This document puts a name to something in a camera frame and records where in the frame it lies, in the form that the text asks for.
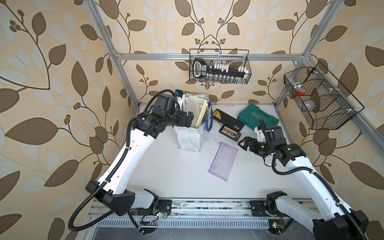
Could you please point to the green plastic tool case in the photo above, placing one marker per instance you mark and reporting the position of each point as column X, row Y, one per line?
column 251, row 115

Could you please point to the back wire basket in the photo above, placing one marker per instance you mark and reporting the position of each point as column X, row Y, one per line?
column 234, row 58

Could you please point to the right wire basket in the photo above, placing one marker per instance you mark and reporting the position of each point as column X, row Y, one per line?
column 329, row 103

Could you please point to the wire basket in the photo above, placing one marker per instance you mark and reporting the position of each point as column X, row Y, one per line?
column 234, row 58
column 329, row 103

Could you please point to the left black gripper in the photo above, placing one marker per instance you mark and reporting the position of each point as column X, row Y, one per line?
column 180, row 122

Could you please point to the white canvas tote bag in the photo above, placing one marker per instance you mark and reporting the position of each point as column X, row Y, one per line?
column 191, row 139

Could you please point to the red object in basket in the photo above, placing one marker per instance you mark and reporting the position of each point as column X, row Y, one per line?
column 300, row 89

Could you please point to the black socket tool set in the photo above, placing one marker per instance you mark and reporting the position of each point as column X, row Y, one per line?
column 201, row 69

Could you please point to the black yellow tool case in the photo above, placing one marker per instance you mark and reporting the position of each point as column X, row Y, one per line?
column 227, row 120

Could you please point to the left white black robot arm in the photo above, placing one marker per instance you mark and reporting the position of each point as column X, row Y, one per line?
column 111, row 188

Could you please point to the purple pouch cream edge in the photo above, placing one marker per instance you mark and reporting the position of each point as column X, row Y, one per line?
column 223, row 162

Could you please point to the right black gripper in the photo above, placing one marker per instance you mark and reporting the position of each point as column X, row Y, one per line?
column 247, row 139

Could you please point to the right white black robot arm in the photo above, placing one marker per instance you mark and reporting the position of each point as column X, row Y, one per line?
column 335, row 219

